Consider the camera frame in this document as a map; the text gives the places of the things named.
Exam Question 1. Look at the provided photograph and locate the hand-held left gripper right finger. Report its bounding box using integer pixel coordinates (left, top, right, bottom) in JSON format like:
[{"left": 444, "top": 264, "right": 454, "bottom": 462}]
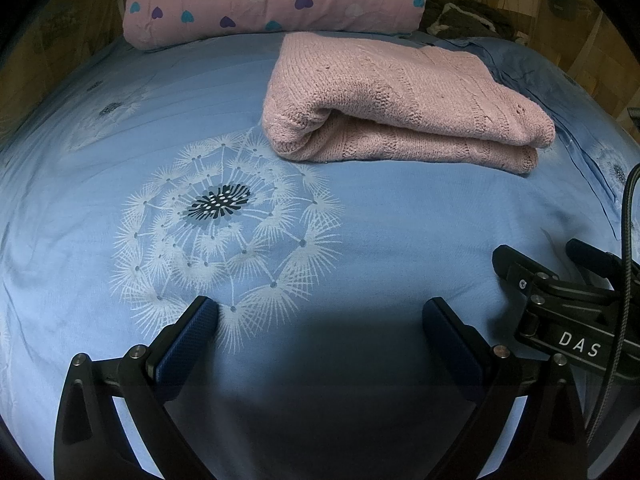
[{"left": 422, "top": 297, "right": 588, "bottom": 480}]

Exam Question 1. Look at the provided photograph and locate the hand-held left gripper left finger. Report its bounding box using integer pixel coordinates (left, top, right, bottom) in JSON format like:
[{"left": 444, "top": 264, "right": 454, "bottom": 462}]
[{"left": 52, "top": 296, "right": 219, "bottom": 480}]

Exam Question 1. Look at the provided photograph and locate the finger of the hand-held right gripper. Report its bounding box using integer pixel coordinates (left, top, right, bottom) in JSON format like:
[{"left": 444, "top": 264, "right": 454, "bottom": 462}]
[
  {"left": 492, "top": 245, "right": 561, "bottom": 306},
  {"left": 566, "top": 239, "right": 640, "bottom": 286}
]

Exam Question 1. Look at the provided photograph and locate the pink knit cardigan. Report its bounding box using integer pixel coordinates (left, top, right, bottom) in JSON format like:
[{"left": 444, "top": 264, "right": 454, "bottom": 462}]
[{"left": 261, "top": 31, "right": 557, "bottom": 176}]

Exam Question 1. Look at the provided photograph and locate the dark clothes pile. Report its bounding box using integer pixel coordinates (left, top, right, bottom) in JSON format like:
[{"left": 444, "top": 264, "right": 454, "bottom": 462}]
[{"left": 425, "top": 0, "right": 518, "bottom": 43}]

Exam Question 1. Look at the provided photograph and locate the blue dandelion-print bed sheet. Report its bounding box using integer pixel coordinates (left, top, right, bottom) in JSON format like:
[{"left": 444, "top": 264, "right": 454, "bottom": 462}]
[{"left": 0, "top": 10, "right": 640, "bottom": 480}]

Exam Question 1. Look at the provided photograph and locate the blue wrinkled cloth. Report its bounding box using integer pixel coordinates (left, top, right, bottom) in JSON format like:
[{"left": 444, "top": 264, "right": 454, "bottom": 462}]
[{"left": 470, "top": 35, "right": 626, "bottom": 201}]

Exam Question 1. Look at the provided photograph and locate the pink heart-print quilt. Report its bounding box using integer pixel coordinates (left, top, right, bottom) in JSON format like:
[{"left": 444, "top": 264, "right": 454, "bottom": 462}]
[{"left": 122, "top": 0, "right": 427, "bottom": 52}]

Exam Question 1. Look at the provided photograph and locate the black braided cable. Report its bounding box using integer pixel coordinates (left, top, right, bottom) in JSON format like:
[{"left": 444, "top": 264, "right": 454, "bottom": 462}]
[{"left": 585, "top": 162, "right": 640, "bottom": 441}]

